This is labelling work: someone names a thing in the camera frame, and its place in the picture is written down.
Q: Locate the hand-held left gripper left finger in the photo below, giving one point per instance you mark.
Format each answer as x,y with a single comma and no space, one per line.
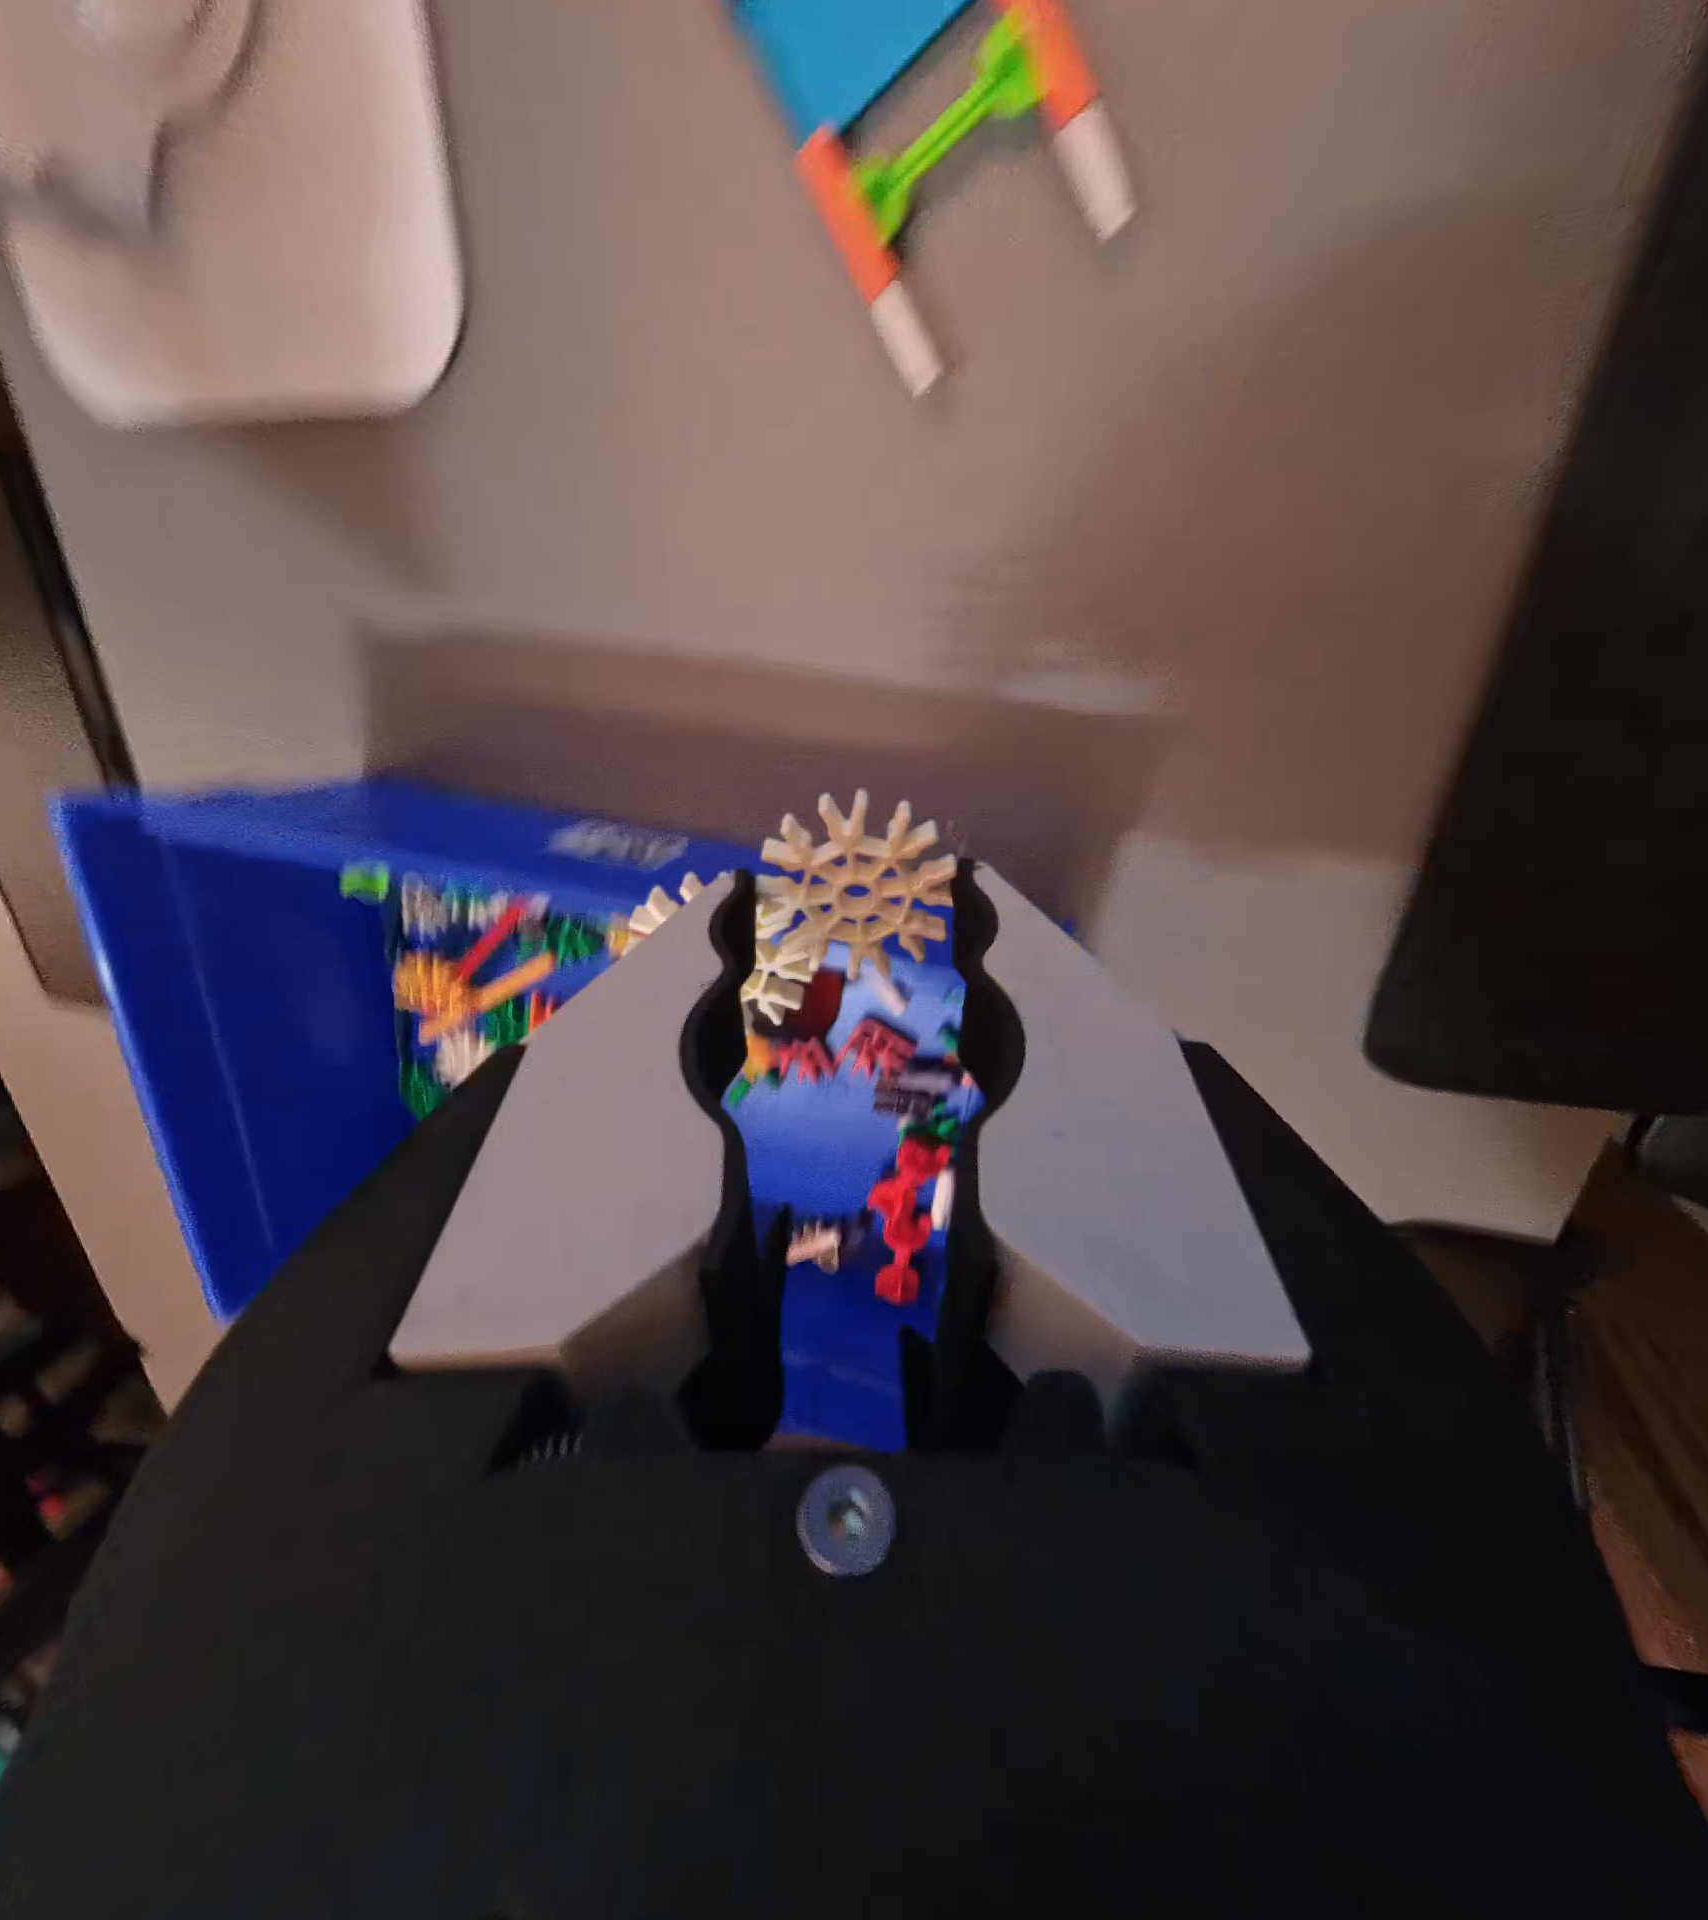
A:
569,1200

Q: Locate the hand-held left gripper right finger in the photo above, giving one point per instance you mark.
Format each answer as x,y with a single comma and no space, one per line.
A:
1124,1200

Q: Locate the blue plastic bin with label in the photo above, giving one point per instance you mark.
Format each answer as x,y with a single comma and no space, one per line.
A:
269,1051

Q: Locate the orange toy clip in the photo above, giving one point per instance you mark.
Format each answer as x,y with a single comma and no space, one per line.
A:
1065,60
846,211

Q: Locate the lime green spool rod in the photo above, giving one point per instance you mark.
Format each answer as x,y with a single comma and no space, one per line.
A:
945,135

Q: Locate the pile of toy building parts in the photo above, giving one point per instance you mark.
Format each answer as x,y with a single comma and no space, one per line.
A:
494,975

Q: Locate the black perforated board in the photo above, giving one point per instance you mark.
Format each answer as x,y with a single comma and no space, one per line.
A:
1618,601

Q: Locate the wooden frame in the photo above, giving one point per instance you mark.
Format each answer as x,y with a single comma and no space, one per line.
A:
1694,1425

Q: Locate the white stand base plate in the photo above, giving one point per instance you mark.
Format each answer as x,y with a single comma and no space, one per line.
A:
238,225

